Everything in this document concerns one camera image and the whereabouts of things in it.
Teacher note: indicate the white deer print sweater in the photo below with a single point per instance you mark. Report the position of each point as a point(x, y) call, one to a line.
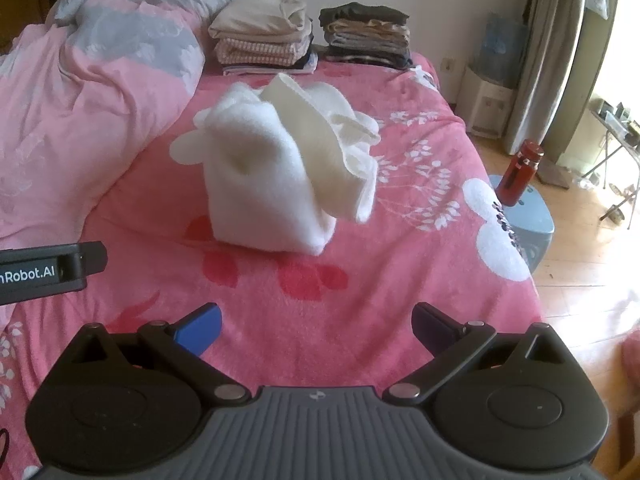
point(260, 175)

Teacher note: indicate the white water dispenser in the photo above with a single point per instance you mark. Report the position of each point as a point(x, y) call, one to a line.
point(487, 105)

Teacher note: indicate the pink floral blanket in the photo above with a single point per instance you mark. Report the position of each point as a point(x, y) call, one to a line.
point(350, 270)

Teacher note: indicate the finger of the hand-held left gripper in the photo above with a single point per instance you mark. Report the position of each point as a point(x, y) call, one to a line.
point(92, 257)

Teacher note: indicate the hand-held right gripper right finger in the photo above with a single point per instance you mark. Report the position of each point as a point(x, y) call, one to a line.
point(432, 327)

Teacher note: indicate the wall socket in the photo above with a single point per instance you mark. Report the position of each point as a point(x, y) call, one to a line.
point(447, 66)

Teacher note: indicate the pink and grey quilt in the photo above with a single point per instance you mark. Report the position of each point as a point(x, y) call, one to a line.
point(100, 85)

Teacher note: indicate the blue water jug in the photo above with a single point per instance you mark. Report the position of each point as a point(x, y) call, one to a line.
point(502, 45)

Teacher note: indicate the stack of light folded clothes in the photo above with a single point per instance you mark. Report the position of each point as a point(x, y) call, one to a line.
point(260, 35)

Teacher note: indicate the stack of dark folded clothes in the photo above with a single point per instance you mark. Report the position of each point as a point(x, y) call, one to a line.
point(365, 35)

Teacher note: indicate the beige curtain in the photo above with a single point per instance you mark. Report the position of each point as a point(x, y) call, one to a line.
point(545, 60)

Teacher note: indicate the folding table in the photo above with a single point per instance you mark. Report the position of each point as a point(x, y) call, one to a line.
point(612, 120)

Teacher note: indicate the light blue plastic stool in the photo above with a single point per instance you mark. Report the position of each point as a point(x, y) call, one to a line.
point(530, 225)

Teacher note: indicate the red bottle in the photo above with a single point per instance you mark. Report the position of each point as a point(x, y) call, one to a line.
point(517, 175)

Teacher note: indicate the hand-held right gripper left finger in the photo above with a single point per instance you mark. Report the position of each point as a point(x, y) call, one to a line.
point(200, 327)

